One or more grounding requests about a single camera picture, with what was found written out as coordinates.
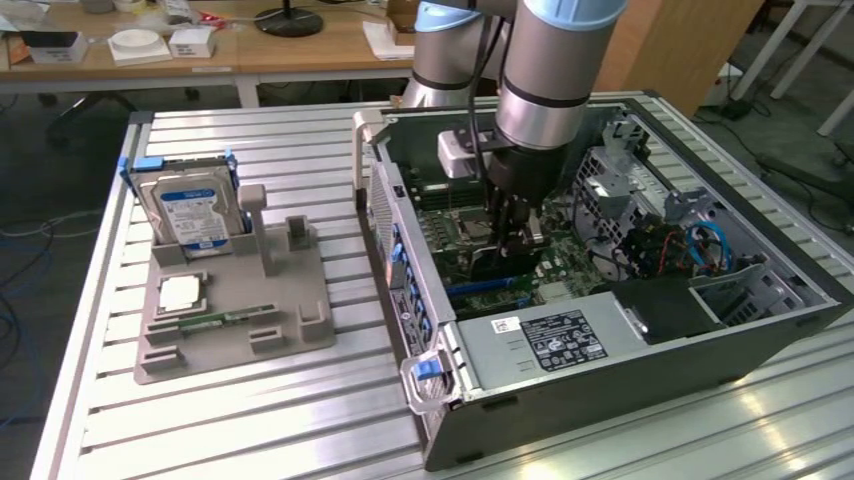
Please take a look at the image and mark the metal disk bay cage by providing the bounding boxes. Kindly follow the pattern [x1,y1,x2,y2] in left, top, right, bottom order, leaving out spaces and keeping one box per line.
[571,119,676,266]

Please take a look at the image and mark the hard disk with blue caddy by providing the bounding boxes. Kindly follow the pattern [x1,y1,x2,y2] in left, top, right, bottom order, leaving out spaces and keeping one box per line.
[117,148,242,261]

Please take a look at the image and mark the blue case latch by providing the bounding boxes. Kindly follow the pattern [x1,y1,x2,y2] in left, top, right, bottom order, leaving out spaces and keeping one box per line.
[412,356,445,383]

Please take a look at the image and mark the blue wire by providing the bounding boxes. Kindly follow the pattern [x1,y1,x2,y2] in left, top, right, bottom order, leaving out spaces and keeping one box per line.
[684,221,736,275]

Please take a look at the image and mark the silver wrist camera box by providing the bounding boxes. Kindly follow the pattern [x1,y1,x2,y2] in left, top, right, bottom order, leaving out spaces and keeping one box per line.
[435,128,499,180]

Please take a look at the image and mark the grey parts rack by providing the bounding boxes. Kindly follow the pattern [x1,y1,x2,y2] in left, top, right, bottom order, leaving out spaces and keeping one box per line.
[132,183,340,386]

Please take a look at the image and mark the wooden desk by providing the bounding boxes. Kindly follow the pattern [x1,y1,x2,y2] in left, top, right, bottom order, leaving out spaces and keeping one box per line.
[0,0,601,96]

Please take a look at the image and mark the grey power supply unit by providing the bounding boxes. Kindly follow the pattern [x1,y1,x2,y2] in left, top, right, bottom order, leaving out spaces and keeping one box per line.
[456,292,653,391]

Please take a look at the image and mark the wooden cabinet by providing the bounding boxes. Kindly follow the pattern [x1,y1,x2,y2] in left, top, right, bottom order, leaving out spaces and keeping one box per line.
[585,0,766,117]

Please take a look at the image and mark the blue floor cables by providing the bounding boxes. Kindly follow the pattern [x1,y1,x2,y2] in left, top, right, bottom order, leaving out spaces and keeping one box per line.
[0,232,56,432]

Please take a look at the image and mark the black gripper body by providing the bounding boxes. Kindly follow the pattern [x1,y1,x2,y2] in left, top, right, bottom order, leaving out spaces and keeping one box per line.
[484,144,568,206]

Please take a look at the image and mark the white table frame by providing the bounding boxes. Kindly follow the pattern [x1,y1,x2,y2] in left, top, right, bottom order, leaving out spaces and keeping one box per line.
[728,0,854,137]

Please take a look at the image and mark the black lamp base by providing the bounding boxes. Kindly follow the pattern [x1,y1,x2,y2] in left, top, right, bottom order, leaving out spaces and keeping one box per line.
[253,0,325,39]

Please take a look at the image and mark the black and white box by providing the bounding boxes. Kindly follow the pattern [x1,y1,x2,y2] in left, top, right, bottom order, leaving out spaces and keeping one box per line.
[17,30,90,66]

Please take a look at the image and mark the dark grey open PC case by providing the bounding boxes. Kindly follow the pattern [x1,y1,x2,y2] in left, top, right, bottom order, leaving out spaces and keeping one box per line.
[351,94,843,474]

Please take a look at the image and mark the small white box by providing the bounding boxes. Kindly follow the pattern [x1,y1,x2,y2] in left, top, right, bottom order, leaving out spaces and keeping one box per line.
[166,26,218,59]

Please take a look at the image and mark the white round part on plate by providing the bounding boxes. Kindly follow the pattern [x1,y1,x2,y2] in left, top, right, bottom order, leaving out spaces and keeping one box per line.
[106,28,174,68]

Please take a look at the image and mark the blue expansion slot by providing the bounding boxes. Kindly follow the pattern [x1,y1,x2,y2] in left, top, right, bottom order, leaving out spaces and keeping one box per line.
[445,277,513,300]

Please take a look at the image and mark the green RAM stick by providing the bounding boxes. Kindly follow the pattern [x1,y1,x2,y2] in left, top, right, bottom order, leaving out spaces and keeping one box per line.
[172,306,276,332]

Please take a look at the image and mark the black chair base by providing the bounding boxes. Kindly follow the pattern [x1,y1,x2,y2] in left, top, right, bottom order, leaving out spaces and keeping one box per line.
[755,128,854,202]

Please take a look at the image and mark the black graphics card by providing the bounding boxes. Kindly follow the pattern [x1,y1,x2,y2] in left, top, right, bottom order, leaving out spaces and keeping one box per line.
[465,243,543,284]

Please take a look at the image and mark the green motherboard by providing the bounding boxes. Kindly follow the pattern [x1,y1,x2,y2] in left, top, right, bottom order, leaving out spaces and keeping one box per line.
[399,172,623,322]

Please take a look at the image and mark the white paper stack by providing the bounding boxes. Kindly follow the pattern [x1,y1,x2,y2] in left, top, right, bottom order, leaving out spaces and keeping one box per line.
[361,19,419,62]

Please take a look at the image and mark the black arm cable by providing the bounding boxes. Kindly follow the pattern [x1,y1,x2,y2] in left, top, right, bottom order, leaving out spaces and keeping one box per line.
[464,0,509,182]

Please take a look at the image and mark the silver CPU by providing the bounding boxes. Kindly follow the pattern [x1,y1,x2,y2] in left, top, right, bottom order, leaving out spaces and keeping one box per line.
[156,275,205,314]

